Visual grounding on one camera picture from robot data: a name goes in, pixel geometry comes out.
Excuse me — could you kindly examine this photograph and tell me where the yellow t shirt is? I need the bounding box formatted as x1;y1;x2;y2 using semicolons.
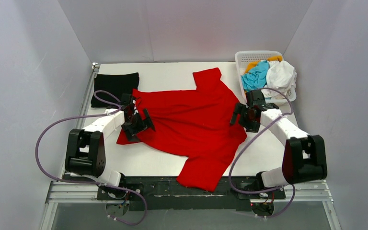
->
244;56;283;73

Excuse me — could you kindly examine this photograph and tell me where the white t shirt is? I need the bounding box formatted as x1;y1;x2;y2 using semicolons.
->
264;60;297;95

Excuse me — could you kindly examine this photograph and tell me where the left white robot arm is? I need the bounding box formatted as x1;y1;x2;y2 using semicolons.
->
65;94;155;186

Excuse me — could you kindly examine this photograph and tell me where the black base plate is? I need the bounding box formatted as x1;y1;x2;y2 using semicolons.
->
96;176;286;211

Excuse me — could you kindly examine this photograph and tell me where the light blue t shirt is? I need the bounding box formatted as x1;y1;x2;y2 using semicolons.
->
241;60;270;92

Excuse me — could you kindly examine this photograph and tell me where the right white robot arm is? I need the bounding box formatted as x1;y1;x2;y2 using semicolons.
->
230;89;328;194

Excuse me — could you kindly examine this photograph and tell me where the folded black t shirt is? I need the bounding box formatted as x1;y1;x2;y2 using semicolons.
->
91;72;139;108

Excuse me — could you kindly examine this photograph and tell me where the aluminium frame rail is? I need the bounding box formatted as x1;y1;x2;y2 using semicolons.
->
46;180;341;230

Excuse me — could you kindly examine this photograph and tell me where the red t shirt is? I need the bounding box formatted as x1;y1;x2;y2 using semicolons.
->
133;68;247;192

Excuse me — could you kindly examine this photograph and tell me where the white plastic laundry basket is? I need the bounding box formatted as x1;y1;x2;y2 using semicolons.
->
235;50;297;106

